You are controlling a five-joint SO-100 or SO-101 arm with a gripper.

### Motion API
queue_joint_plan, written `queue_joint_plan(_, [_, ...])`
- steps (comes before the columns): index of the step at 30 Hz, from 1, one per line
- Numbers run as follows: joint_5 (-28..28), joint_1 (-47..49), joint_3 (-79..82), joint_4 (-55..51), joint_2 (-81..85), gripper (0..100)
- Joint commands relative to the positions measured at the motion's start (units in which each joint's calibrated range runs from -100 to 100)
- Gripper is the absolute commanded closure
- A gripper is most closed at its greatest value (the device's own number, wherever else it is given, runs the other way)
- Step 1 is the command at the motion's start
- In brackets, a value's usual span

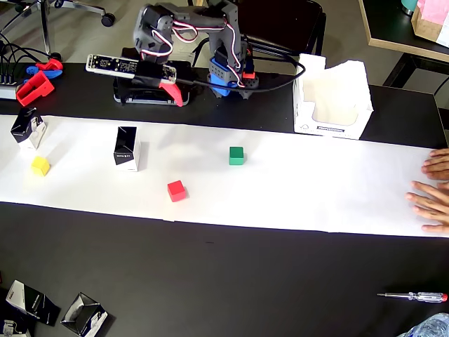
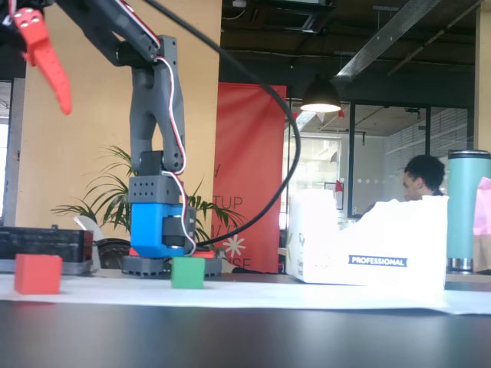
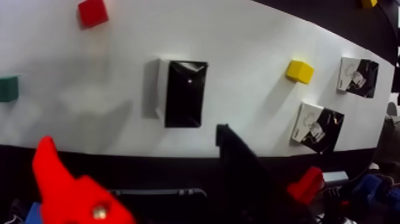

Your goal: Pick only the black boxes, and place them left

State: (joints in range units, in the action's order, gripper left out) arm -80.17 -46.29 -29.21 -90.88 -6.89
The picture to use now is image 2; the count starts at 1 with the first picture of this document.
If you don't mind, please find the grey robot arm blue base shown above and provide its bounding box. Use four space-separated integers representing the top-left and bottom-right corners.
57 0 222 279

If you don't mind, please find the white cardboard box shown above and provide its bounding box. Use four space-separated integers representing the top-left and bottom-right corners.
286 190 450 289

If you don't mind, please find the dark-haired person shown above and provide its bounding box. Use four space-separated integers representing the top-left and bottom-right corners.
402 154 447 203

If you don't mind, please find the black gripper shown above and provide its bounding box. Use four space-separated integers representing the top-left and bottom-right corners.
0 0 73 116

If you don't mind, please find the brown kraft paper bag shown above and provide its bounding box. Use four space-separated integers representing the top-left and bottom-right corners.
472 234 491 274

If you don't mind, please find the green cube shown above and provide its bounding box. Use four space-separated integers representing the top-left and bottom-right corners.
170 257 206 290

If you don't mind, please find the pink tissue paper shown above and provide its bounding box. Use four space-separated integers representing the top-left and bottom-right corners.
472 176 491 237

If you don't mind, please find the black pendant lamp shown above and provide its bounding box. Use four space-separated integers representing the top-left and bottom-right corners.
299 74 342 113

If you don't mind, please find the black steel ceiling beam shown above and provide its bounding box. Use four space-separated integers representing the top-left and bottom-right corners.
332 0 485 88

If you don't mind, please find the teal thermos bottle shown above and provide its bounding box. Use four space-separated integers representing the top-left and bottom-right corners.
447 149 491 274

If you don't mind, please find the black electronics case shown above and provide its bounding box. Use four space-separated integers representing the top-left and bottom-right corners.
0 225 95 275

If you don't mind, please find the white paper sheet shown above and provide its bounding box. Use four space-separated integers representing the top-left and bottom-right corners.
0 272 491 316

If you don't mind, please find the red cube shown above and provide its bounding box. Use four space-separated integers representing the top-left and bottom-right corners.
14 253 64 296

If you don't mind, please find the green palm plant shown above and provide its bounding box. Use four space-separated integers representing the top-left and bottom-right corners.
51 144 246 246

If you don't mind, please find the thick black camera cable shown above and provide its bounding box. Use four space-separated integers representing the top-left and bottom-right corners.
143 0 302 247

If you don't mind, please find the red banner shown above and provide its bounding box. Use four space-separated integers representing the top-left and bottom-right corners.
209 81 288 274

